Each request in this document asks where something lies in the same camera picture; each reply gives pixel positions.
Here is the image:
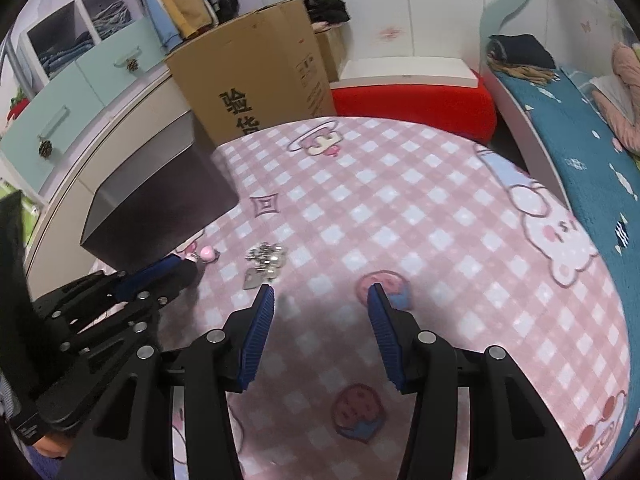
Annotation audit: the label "dark grey jewelry box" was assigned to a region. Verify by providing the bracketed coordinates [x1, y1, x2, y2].
[80, 109, 240, 273]

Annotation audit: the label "pink and green rolled quilt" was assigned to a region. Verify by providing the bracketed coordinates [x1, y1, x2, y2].
[597, 42, 640, 153]

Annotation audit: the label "white board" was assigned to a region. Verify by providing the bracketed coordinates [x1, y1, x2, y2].
[337, 56, 481, 88]

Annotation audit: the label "beige low cabinet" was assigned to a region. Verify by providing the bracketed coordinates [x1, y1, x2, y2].
[22, 67, 221, 286]

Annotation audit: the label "folded khaki garment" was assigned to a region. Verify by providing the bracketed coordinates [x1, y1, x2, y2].
[492, 62, 561, 84]

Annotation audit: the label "folded dark clothes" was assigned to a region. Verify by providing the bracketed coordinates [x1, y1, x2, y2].
[487, 34, 543, 70]

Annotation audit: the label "pink checkered tablecloth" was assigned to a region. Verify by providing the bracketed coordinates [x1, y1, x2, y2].
[170, 116, 631, 480]

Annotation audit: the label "person's left hand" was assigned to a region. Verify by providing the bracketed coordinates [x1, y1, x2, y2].
[29, 432, 70, 462]

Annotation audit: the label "folded jeans stack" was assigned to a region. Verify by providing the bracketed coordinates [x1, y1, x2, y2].
[37, 32, 96, 78]
[90, 0, 136, 38]

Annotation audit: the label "red strawberry plush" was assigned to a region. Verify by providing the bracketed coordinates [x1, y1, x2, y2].
[9, 87, 31, 121]

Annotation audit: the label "white wardrobe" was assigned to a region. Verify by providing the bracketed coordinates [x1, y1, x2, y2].
[255, 0, 526, 86]

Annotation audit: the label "small cardboard box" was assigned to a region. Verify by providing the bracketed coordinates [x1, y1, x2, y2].
[312, 25, 347, 83]

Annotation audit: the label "large cardboard box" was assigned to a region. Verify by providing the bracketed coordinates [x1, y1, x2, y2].
[165, 0, 338, 148]

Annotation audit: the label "light blue shirt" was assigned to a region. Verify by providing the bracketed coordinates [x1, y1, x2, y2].
[132, 0, 181, 51]

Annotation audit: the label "teal drawer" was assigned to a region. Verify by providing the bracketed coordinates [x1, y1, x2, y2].
[0, 77, 101, 196]
[75, 14, 173, 91]

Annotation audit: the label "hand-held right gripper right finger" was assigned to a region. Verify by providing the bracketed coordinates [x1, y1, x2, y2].
[366, 284, 586, 480]

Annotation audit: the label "blue printed bed sheet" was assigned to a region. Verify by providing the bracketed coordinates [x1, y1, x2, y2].
[495, 65, 640, 431]

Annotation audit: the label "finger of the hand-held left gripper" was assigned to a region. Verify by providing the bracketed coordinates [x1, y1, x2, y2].
[47, 302, 163, 366]
[30, 255, 198, 326]

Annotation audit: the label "black clothes pile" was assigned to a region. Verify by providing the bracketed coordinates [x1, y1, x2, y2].
[290, 0, 351, 28]

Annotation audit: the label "red covered stool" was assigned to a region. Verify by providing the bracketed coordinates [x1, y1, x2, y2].
[330, 72, 498, 143]

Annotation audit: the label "white pillow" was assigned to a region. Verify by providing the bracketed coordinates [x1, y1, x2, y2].
[587, 75, 636, 126]

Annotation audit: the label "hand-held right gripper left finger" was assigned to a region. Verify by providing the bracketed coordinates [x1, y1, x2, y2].
[57, 284, 276, 480]

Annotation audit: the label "teal bunk bed frame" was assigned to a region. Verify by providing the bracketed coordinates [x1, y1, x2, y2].
[472, 0, 640, 211]

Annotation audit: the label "silver metal keychain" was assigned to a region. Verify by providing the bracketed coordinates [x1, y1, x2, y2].
[243, 242, 288, 291]

